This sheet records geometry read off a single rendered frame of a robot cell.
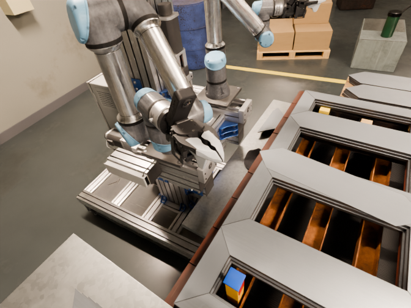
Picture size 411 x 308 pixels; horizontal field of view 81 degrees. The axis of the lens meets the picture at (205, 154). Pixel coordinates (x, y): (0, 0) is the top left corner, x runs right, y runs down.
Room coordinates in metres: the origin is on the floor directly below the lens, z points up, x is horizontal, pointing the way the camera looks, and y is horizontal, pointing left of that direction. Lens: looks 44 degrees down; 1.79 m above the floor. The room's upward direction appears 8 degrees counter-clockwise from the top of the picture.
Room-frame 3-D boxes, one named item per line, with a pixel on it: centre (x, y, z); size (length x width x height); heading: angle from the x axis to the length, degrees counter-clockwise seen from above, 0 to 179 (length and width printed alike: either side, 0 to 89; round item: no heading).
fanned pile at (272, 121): (1.39, -0.54, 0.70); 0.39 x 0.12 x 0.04; 142
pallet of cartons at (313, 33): (4.23, -1.74, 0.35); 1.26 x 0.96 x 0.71; 63
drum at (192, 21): (4.27, -0.06, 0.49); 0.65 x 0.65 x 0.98
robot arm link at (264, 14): (1.41, -0.40, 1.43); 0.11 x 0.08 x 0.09; 82
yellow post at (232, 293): (0.31, -0.04, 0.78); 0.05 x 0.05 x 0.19; 52
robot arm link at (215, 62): (1.32, -0.12, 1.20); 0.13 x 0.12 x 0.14; 172
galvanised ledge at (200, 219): (1.13, -0.30, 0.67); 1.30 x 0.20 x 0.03; 142
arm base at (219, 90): (1.31, -0.12, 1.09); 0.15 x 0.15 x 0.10
